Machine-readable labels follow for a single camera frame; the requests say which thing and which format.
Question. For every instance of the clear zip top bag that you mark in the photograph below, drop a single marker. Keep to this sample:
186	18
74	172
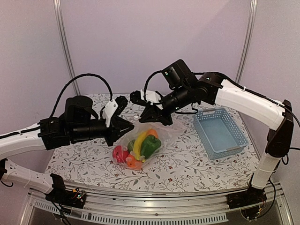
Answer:
167	135

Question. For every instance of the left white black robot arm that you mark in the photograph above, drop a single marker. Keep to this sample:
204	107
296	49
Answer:
78	123

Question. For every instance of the yellow toy banana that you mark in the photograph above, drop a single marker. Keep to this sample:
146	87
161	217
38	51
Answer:
138	143

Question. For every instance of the light blue perforated basket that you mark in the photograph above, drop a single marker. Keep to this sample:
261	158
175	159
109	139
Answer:
219	133

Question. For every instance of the green toy pepper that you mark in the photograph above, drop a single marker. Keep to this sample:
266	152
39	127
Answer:
149	146

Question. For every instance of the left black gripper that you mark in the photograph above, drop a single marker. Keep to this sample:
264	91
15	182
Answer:
117	124

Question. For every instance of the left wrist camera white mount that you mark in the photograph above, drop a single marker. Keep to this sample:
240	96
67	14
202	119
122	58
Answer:
113	107

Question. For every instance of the right aluminium frame post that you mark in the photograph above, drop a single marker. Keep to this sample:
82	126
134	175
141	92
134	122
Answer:
247	40

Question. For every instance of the aluminium frame post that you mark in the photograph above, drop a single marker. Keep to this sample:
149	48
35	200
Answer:
63	38
247	40

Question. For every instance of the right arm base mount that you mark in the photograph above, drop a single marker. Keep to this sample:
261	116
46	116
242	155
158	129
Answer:
250	202

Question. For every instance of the red toy apple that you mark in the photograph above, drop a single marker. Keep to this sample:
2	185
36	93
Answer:
120	154

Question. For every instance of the left aluminium frame post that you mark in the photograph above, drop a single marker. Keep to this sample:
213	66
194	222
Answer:
63	38

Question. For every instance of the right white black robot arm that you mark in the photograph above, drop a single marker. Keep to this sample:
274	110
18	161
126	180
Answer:
215	88

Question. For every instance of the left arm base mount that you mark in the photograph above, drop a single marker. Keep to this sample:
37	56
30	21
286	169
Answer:
59	194

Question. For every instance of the orange toy orange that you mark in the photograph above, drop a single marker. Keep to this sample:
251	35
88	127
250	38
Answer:
132	163

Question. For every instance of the green toy watermelon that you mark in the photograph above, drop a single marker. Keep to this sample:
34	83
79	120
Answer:
130	145

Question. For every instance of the floral patterned table mat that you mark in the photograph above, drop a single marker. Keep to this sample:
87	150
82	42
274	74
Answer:
182	167

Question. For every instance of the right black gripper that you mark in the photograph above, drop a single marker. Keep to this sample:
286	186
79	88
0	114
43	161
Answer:
151	110

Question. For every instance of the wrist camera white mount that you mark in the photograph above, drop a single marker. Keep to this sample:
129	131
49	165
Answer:
145	97
113	107

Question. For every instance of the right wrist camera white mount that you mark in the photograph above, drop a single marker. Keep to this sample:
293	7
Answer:
145	97

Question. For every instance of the orange green toy mango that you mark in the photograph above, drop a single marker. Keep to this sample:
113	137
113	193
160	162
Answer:
152	132

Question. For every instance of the front aluminium rail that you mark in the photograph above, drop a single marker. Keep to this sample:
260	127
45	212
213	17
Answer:
107	206

